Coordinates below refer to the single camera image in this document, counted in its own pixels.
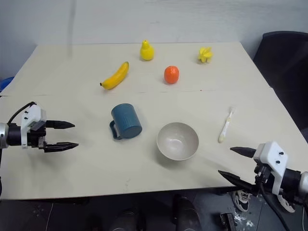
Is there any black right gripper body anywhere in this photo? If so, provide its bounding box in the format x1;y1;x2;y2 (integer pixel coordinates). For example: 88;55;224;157
254;161;275;196

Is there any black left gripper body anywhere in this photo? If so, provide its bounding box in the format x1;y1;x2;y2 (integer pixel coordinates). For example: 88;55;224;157
26;125;47;150

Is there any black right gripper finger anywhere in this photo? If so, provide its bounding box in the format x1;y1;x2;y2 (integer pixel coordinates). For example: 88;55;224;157
230;146;257;159
218;169;259;196

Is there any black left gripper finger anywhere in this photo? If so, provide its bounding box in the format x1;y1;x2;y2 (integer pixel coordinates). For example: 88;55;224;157
45;119;76;130
43;142;79;154

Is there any black and white sneaker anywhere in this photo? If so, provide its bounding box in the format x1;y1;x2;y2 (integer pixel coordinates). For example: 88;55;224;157
231;188;251;213
276;190;296;213

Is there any white toothbrush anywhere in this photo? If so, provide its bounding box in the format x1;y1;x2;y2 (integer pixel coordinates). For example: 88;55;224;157
218;107;236;143

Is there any dark rounded shape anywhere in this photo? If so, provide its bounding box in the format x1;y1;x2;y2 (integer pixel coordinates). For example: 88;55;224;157
172;194;202;231

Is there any blue round object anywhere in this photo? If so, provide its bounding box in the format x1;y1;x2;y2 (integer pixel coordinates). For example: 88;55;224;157
0;76;15;93

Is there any dark blue ribbed mug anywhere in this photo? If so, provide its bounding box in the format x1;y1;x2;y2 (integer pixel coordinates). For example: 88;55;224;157
109;103;143;142

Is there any beige bowl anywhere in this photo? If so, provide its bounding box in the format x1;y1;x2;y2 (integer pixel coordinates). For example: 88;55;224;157
156;122;200;162

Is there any yellow toy banana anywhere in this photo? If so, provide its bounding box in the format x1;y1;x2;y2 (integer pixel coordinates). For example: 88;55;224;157
99;61;130;91

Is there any black chair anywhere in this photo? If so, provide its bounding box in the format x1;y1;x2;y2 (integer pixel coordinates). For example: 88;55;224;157
252;30;308;143

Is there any yellow toy star fruit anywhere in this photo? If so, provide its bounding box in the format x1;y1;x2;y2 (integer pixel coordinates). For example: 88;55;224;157
197;47;214;64

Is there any orange toy fruit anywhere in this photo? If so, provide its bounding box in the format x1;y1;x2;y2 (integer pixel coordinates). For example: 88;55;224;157
164;65;180;85

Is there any yellow toy pear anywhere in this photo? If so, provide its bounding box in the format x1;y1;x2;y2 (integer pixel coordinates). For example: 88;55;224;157
140;39;155;62

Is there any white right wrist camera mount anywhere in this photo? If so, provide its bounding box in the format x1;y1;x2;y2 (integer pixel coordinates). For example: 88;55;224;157
253;141;289;194

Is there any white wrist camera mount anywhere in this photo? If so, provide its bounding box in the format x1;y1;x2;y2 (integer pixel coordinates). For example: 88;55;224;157
21;104;48;149
253;141;289;194

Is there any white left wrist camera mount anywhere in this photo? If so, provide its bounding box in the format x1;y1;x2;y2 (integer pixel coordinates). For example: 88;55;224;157
21;104;48;149

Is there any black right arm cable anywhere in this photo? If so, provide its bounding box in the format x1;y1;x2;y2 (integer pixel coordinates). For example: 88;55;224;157
259;184;292;231

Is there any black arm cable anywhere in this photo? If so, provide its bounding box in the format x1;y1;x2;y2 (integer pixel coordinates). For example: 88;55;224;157
259;184;292;231
7;101;37;126

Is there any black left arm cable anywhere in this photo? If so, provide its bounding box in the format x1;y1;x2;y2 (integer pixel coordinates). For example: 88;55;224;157
7;101;37;126

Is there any black metal floor bracket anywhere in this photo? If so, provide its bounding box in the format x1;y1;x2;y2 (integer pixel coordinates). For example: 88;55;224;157
218;212;238;231

